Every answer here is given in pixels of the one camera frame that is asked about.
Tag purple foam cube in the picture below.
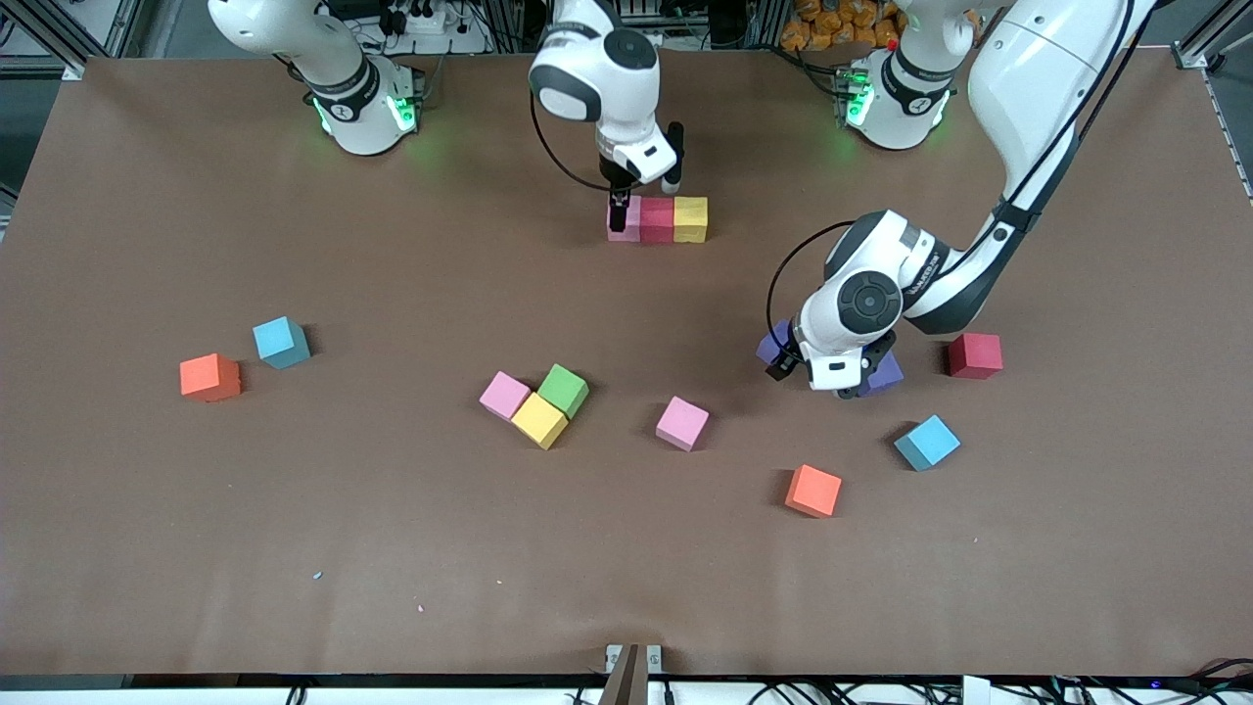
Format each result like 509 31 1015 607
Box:
859 351 905 399
756 319 796 365

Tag blue foam cube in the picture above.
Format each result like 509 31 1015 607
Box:
253 315 312 371
894 414 962 473

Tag orange foam cube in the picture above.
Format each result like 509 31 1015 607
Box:
784 464 843 519
179 352 243 403

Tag black equipment rack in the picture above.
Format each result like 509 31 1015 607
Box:
646 0 774 52

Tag green foam cube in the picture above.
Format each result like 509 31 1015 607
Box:
536 363 590 420

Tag orange snack bags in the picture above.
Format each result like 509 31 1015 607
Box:
780 0 906 52

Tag white power strip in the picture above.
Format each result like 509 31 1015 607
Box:
377 0 490 55

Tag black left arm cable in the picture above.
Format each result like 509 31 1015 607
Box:
766 0 1146 344

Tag metal table edge bracket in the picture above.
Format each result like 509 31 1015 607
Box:
605 643 664 675

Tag brown mounting post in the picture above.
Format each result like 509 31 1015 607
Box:
599 643 649 705

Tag aluminium table side rail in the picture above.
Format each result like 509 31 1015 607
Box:
1202 69 1253 207

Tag aluminium frame profile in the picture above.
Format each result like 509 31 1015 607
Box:
0 0 148 81
1170 0 1253 74

